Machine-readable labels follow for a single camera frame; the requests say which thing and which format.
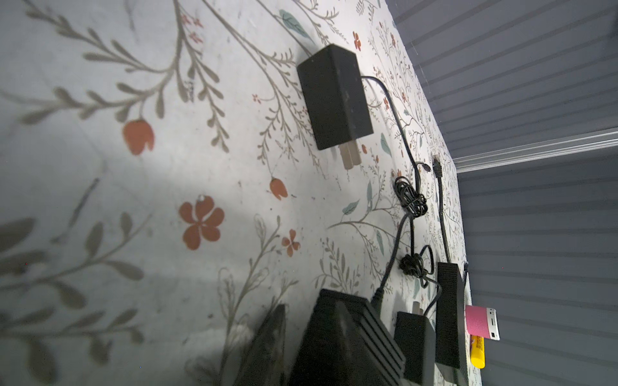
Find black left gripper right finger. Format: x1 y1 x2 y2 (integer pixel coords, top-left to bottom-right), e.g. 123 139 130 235
288 301 381 385

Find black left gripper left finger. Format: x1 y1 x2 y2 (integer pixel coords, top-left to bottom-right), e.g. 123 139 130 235
234 304 286 385

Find black ethernet cable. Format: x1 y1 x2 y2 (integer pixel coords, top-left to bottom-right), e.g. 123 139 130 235
370 211 416 315
431 155 452 264

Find yellow marker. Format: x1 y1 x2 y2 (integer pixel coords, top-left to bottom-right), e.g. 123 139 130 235
470 335 486 369

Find pink tape roll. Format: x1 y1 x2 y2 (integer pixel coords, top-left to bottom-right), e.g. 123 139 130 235
465 305 501 341

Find black power adapter with cord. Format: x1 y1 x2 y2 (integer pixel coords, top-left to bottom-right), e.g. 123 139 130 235
296 43 432 218

